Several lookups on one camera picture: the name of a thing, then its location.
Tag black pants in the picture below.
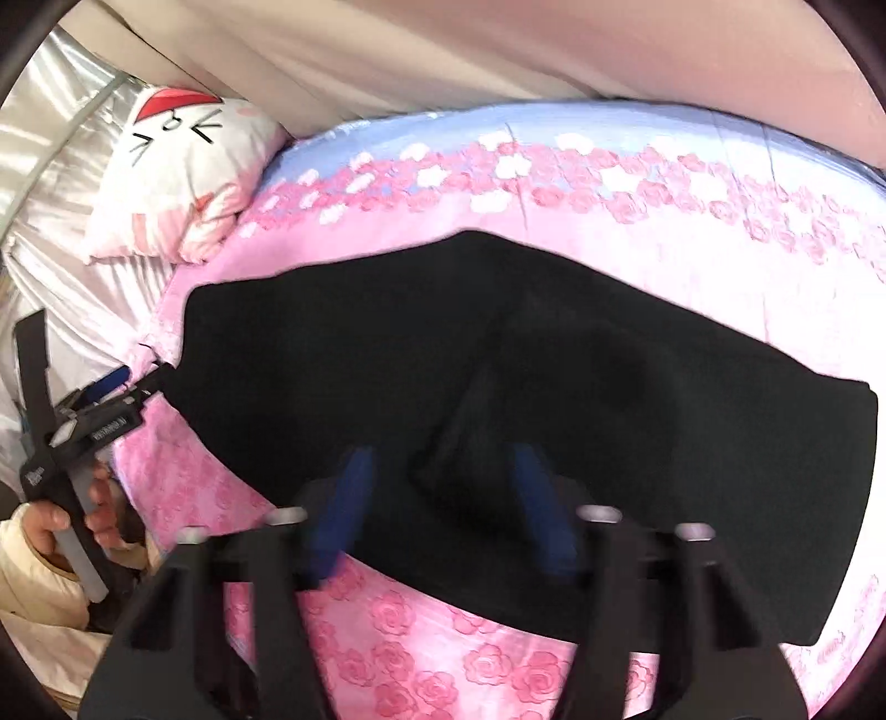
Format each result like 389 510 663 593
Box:
166 230 874 648

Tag white cat face pillow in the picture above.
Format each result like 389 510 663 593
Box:
83 83 288 265

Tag silver satin curtain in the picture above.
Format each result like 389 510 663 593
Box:
0 31 181 444

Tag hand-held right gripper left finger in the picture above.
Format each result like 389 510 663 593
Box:
79 446 376 720

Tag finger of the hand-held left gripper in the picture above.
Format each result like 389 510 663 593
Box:
125 363 177 408
73 366 134 411

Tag pink floral bed sheet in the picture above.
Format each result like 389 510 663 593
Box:
111 100 886 720

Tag beige curtain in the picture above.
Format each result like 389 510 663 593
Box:
59 0 886 167

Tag person's left hand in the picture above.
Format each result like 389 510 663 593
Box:
23 467 134 556

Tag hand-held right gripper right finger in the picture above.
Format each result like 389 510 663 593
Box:
514 441 807 720

